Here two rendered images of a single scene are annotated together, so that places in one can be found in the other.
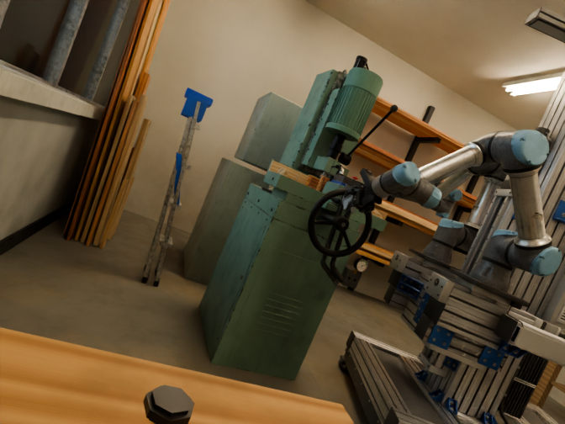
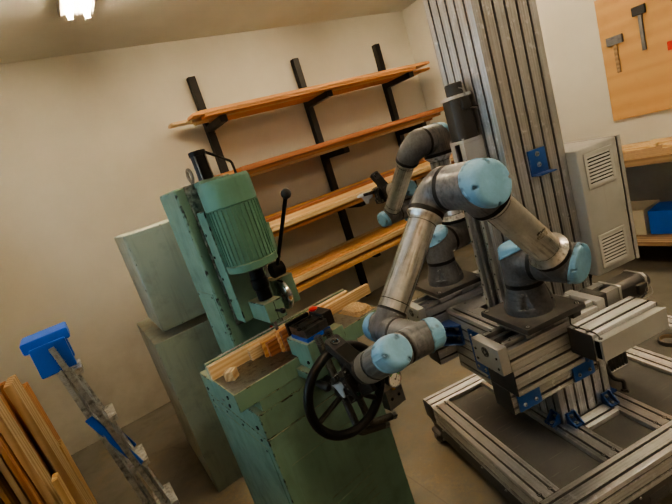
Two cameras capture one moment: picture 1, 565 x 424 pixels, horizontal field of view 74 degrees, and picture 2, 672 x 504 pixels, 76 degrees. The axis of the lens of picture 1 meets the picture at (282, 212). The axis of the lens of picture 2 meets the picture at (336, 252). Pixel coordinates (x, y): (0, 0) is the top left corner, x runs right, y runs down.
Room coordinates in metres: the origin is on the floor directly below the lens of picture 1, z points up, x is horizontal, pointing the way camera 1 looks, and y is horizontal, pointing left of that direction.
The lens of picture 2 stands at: (0.38, -0.10, 1.47)
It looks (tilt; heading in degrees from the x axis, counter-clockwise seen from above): 12 degrees down; 348
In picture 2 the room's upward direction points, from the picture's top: 18 degrees counter-clockwise
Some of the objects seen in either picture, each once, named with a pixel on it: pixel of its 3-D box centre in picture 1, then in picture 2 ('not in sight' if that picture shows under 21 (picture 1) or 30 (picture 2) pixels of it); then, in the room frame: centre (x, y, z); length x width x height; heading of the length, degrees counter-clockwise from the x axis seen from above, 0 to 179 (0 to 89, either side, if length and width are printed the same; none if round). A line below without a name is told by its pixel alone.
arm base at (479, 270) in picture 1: (492, 272); (526, 293); (1.53, -0.89, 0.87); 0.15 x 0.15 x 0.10
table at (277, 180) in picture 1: (330, 203); (308, 350); (1.76, -0.19, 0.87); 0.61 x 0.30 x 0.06; 111
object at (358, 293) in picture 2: (343, 198); (314, 318); (1.91, -0.26, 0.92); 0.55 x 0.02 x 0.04; 111
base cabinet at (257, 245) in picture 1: (266, 281); (311, 457); (1.96, -0.07, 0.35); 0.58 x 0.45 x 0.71; 21
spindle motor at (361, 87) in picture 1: (353, 105); (238, 222); (1.85, -0.12, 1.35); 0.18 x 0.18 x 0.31
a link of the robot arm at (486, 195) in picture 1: (483, 204); (446, 187); (2.06, -0.99, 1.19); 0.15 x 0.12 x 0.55; 107
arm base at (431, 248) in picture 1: (439, 250); (443, 269); (2.02, -0.86, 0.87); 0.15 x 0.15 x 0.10
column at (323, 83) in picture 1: (314, 140); (226, 272); (2.12, -0.01, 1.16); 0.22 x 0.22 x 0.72; 21
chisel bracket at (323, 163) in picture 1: (325, 166); (268, 309); (1.87, -0.11, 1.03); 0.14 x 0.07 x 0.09; 21
